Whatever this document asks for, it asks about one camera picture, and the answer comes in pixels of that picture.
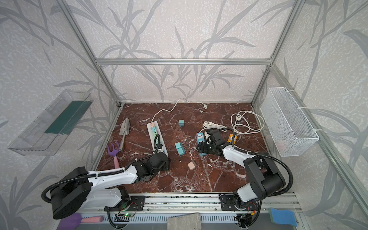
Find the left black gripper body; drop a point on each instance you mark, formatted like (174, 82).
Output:
(165, 167)

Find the blue sponge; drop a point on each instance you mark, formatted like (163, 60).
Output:
(283, 217)

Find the white wire mesh basket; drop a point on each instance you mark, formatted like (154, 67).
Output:
(289, 127)

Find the white multicolour power strip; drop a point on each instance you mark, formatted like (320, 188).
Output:
(155, 137)

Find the clear plastic wall tray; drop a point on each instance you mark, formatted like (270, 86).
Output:
(45, 135)

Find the purple pink brush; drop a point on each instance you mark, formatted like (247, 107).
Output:
(73, 221)

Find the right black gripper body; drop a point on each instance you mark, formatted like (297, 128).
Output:
(206, 148)

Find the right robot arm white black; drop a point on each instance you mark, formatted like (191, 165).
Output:
(267, 176)

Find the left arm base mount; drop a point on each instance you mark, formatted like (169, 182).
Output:
(136, 203)

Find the grey sponge block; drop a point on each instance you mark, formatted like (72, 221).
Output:
(185, 222)

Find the metal garden trowel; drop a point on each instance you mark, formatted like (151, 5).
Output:
(124, 130)

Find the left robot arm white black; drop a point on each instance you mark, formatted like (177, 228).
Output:
(82, 189)

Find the blue power strip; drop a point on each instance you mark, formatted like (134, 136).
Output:
(200, 138)

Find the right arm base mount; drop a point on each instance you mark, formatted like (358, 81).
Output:
(230, 203)

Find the purple pink hand rake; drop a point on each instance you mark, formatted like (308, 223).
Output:
(113, 150)

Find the orange power strip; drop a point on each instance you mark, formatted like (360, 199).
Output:
(232, 139)

